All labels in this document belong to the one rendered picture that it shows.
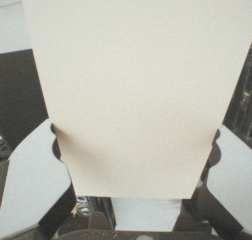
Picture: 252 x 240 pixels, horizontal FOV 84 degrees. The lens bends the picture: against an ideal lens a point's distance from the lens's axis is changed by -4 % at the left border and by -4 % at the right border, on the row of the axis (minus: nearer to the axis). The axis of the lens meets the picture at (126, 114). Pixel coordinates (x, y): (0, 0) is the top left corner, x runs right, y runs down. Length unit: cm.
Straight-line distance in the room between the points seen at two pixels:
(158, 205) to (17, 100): 92
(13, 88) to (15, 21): 22
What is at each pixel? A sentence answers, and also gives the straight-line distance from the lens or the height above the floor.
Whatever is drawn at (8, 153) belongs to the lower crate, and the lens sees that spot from 71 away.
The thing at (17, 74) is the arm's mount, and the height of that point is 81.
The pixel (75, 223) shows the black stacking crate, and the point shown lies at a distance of 86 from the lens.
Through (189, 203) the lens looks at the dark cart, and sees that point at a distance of 214.
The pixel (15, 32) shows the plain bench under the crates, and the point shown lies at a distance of 61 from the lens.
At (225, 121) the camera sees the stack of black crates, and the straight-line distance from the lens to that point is 115.
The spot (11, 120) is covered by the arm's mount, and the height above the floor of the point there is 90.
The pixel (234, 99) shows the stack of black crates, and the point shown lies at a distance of 104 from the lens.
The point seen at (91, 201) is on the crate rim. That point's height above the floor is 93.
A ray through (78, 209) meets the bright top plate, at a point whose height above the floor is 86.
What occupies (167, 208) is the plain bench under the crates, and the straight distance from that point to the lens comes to 110.
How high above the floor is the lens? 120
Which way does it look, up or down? 61 degrees down
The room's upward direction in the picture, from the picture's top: 178 degrees counter-clockwise
